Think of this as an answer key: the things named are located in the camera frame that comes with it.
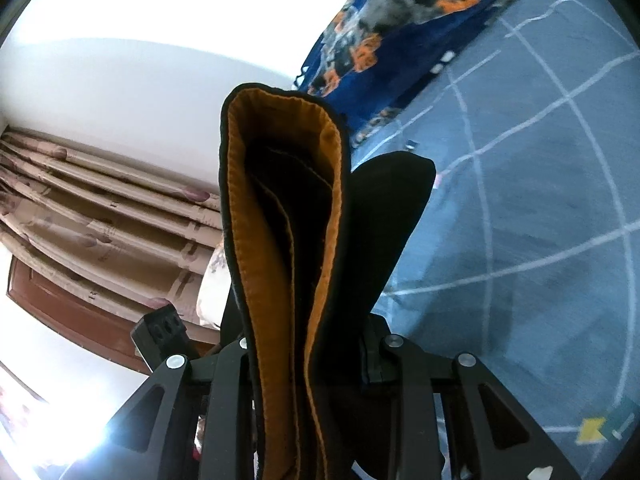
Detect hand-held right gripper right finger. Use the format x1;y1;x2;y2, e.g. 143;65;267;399
360;312;568;480

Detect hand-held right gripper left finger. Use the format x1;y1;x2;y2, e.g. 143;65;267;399
102;337;258;480

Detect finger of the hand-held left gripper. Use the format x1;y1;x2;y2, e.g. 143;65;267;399
131;304;190;362

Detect black pants with orange lining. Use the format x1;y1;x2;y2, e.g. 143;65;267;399
197;82;446;480

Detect white floral pillow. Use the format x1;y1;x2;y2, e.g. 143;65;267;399
197;240;231;331

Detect brown wooden door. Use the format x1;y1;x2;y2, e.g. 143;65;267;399
5;255;221;376

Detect beige patterned curtain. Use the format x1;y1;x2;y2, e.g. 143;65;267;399
0;127;226;331

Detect blue grid-pattern bedsheet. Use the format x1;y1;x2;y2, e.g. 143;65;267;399
350;0;640;466

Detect yellow and green label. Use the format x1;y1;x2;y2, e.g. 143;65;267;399
577;400;632;446

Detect dark blue floral blanket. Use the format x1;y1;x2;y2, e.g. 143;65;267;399
297;0;551;148

